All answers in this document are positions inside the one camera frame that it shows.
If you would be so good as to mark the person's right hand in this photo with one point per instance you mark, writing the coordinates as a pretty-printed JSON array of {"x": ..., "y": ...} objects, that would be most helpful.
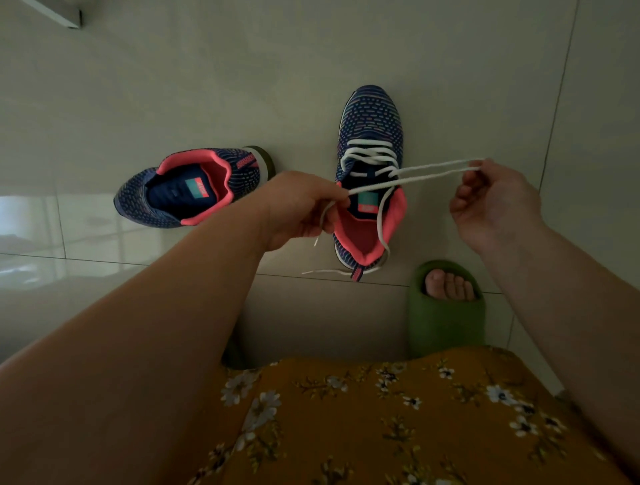
[{"x": 505, "y": 205}]

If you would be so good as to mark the person's left hand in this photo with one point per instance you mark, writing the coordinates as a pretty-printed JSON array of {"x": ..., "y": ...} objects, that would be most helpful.
[{"x": 292, "y": 205}]

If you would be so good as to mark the person's left thumb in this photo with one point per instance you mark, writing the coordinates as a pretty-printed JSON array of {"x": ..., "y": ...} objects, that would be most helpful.
[{"x": 331, "y": 194}]

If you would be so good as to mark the person's right fingers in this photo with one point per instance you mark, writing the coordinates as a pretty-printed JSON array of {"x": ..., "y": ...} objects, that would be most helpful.
[{"x": 465, "y": 192}]

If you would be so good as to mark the white shoelace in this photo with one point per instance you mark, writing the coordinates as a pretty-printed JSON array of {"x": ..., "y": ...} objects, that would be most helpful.
[{"x": 370, "y": 159}]

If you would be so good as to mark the person's right forearm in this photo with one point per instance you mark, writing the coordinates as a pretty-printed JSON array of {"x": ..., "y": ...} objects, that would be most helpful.
[{"x": 575, "y": 325}]

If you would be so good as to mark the person's left forearm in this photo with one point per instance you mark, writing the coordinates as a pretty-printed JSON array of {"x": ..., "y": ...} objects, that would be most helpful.
[{"x": 125, "y": 349}]

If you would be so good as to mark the navy pink laced sneaker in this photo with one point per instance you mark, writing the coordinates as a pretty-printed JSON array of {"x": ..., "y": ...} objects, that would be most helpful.
[{"x": 372, "y": 115}]

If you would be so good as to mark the person's right foot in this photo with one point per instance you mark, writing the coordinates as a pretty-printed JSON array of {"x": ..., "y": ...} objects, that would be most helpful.
[{"x": 447, "y": 287}]

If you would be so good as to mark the green slipper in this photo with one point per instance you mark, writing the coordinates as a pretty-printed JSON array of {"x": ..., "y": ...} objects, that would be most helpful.
[{"x": 445, "y": 325}]

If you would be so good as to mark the navy pink unlaced sneaker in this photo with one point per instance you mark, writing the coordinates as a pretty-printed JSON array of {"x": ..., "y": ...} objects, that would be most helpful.
[{"x": 135, "y": 200}]

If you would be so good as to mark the yellow floral dress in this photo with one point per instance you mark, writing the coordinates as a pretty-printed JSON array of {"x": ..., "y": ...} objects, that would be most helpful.
[{"x": 425, "y": 424}]

